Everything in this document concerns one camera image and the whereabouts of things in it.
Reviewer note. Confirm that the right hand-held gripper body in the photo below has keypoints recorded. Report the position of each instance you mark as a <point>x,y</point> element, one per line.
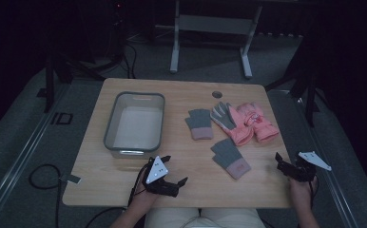
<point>311,160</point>

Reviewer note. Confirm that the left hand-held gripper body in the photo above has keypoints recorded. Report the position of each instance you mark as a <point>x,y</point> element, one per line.
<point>157,171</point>

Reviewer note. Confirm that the pink padded glove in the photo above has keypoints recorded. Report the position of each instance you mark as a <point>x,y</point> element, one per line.
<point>232,125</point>
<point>260,123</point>

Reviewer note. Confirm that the person's right hand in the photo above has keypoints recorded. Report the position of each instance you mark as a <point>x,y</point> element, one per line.
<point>300,190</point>

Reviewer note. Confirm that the person's left hand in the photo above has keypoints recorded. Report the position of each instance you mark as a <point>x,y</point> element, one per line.
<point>145,194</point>

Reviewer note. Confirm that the person's beige trousers lap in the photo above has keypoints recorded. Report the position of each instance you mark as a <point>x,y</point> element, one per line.
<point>203,219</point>

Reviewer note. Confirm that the grey rimmed translucent plastic bin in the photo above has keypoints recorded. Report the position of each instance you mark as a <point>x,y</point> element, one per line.
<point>137,126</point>

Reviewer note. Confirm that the grey knit glove pink cuff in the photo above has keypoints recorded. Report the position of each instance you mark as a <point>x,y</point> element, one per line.
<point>200,122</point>
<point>227,155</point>

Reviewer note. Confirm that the black tripod stand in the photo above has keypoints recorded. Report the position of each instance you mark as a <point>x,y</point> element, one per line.
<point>305,82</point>
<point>53,68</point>

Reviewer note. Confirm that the black square floor plate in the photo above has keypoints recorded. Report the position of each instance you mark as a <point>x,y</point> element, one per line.
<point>62,118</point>

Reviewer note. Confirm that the metal floor rail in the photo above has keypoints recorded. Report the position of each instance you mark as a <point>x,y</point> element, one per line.
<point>327,171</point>
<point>20,164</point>

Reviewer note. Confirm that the small grey metal bracket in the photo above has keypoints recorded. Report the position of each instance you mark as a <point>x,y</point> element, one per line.
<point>71,179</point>

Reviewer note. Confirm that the white metal desk frame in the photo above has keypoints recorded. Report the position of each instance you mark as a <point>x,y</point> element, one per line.
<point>215,24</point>

